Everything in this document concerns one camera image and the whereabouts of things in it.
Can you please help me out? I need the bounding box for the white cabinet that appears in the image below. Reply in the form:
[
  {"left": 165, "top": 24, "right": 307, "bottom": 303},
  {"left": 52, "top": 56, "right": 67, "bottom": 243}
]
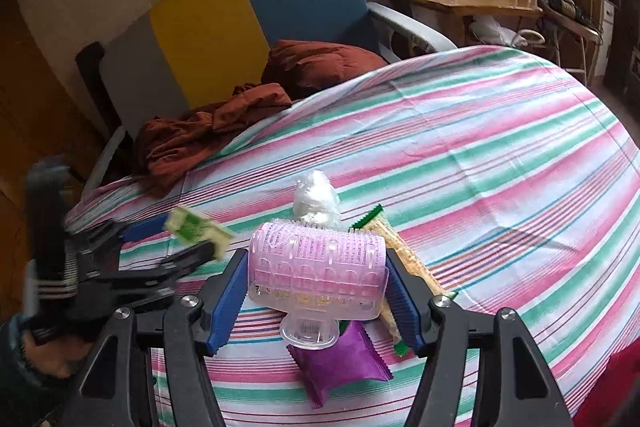
[{"left": 597, "top": 0, "right": 617, "bottom": 78}]

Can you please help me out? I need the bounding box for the striped tablecloth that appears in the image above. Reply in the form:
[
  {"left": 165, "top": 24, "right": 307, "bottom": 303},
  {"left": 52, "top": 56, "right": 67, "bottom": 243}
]
[{"left": 65, "top": 44, "right": 640, "bottom": 427}]

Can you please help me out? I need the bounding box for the person's red clothing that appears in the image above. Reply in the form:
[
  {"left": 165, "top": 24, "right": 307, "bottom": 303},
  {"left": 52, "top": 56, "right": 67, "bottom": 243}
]
[{"left": 570, "top": 339, "right": 640, "bottom": 427}]

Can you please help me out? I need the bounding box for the beige snack bar packet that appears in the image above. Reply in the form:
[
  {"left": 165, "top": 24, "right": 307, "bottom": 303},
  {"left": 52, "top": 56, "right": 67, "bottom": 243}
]
[{"left": 350, "top": 203, "right": 458, "bottom": 358}]

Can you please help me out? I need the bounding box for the small green white box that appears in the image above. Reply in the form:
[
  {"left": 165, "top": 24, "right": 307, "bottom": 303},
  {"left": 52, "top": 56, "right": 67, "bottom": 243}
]
[{"left": 165, "top": 205, "right": 236, "bottom": 262}]

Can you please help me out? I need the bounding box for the wooden wardrobe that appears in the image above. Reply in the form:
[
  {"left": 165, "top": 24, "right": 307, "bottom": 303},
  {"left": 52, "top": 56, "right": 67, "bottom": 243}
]
[{"left": 0, "top": 0, "right": 108, "bottom": 323}]

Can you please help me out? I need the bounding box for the clear plastic wrapped item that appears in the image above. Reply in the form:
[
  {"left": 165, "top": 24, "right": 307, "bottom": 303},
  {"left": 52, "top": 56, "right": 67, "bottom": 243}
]
[{"left": 292, "top": 170, "right": 343, "bottom": 228}]

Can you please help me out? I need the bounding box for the brown cloth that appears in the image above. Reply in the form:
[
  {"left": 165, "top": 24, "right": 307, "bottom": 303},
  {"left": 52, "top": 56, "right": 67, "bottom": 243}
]
[{"left": 132, "top": 39, "right": 390, "bottom": 198}]

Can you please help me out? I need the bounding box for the person's left hand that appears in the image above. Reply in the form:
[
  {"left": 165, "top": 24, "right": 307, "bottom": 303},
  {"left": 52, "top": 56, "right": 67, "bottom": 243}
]
[{"left": 21, "top": 340, "right": 97, "bottom": 381}]

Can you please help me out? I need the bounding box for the purple snack packet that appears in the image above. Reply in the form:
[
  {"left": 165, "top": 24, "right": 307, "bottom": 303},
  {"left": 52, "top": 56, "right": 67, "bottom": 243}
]
[{"left": 286, "top": 321, "right": 393, "bottom": 409}]

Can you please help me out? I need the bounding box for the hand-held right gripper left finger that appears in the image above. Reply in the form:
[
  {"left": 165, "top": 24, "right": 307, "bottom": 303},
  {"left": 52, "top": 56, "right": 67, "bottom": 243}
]
[{"left": 62, "top": 249, "right": 249, "bottom": 427}]

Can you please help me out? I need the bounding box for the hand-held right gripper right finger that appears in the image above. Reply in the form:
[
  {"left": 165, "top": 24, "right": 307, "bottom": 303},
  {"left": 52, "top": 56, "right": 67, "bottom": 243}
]
[{"left": 385, "top": 251, "right": 576, "bottom": 427}]

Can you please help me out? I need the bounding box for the brown cardboard box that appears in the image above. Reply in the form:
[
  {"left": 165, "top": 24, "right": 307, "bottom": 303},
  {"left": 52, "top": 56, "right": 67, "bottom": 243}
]
[{"left": 537, "top": 0, "right": 606, "bottom": 72}]

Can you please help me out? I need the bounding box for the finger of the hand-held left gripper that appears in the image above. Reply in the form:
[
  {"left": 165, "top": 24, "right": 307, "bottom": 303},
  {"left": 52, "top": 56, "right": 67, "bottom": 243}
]
[
  {"left": 75, "top": 216, "right": 173, "bottom": 258},
  {"left": 116, "top": 239, "right": 217, "bottom": 306}
]

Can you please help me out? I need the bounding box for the wooden side table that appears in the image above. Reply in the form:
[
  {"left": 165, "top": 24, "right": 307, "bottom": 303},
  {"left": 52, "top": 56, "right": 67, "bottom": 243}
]
[{"left": 382, "top": 0, "right": 543, "bottom": 48}]

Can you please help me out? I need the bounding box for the pink hair roller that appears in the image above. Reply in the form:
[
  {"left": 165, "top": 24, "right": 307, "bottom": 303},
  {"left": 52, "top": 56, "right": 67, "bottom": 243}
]
[{"left": 248, "top": 218, "right": 390, "bottom": 353}]

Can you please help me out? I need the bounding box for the white plastic bag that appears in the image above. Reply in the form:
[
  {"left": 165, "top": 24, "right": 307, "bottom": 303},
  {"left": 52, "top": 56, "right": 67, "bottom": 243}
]
[{"left": 470, "top": 17, "right": 521, "bottom": 46}]

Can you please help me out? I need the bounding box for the person's left forearm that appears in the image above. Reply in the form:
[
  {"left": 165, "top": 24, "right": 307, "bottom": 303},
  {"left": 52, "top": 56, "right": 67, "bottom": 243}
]
[{"left": 0, "top": 312, "right": 76, "bottom": 427}]

